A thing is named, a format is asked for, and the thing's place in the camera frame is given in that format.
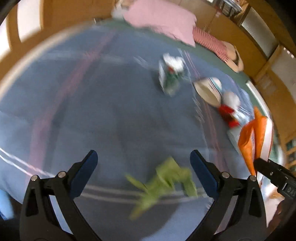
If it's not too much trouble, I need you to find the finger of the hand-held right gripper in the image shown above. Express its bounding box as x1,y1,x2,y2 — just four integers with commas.
253,158,296,186

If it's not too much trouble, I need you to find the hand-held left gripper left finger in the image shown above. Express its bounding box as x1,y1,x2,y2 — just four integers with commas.
20,150,100,241

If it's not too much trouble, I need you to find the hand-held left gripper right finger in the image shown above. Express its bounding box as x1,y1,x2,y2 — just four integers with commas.
187,150,270,241

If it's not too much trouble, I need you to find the orange wrapper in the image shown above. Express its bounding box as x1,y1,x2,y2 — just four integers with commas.
238,107,270,176

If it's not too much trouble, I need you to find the green wrapper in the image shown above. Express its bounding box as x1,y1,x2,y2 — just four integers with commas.
125,156,198,220

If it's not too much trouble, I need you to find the red wrapper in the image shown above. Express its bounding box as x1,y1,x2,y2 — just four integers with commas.
218,103,241,128

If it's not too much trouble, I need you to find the clear plastic bag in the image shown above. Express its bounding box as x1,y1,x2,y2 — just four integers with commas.
222,90,255,142

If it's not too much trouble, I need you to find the striped paper cup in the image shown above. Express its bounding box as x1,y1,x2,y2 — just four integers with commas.
193,77,223,107

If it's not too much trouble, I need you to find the green printed clear package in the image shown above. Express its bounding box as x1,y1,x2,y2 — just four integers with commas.
158,64,185,95

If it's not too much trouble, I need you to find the white tissue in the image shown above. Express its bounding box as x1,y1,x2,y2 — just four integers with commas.
162,53,184,72

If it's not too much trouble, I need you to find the person's right forearm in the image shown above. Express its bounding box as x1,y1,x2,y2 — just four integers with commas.
268,199,296,241

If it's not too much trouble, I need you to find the white flat board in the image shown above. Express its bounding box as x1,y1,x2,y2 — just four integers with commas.
245,80,275,163

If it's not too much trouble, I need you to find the blue plaid blanket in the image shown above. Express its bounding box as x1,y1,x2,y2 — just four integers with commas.
0,22,273,241

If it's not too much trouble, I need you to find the green quilted mattress pad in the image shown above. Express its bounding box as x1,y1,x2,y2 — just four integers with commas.
97,17,271,121

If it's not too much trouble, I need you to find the plush doll striped shirt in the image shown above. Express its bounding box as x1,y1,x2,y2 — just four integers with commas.
192,26,244,73

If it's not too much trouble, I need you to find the frosted glass window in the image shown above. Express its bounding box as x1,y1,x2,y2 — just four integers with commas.
240,10,279,58

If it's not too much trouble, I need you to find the pink pillow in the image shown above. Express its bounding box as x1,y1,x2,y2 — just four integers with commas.
122,0,197,48

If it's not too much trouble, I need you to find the grey small pillow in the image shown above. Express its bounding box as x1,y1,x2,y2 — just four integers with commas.
111,3,130,19

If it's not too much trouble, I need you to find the stack of papers and bags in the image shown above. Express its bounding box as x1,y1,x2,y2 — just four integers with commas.
213,0,243,16

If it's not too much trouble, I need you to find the wooden bunk bed frame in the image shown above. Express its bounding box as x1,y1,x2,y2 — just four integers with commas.
0,0,296,200

